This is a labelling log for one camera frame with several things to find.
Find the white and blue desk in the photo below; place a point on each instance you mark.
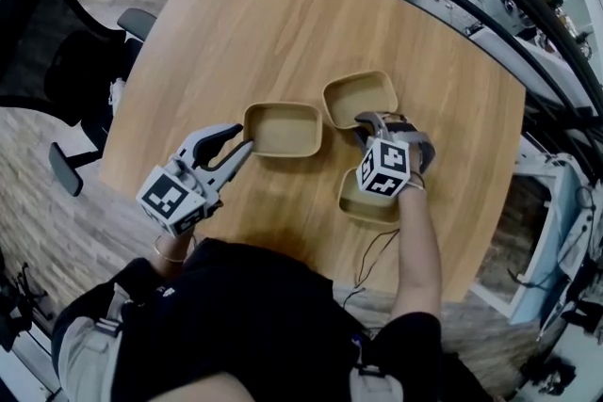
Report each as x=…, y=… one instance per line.
x=537, y=259

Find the person's right forearm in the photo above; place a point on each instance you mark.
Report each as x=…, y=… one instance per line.
x=417, y=249

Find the person's left forearm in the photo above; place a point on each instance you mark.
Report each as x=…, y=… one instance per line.
x=172, y=249

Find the person's face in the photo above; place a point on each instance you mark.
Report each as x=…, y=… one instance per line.
x=212, y=390

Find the black bag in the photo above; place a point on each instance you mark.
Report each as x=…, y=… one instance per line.
x=549, y=376

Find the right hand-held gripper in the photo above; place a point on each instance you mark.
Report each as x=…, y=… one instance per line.
x=384, y=167

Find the black office chair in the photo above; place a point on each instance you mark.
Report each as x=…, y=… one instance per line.
x=61, y=61

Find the tan rectangular tray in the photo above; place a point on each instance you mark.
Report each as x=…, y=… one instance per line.
x=358, y=96
x=367, y=207
x=285, y=132

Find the black wrist band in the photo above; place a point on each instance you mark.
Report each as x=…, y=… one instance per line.
x=421, y=178

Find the person's black shirt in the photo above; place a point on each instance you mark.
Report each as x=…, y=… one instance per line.
x=245, y=320

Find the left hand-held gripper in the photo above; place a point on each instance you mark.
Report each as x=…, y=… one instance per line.
x=165, y=197

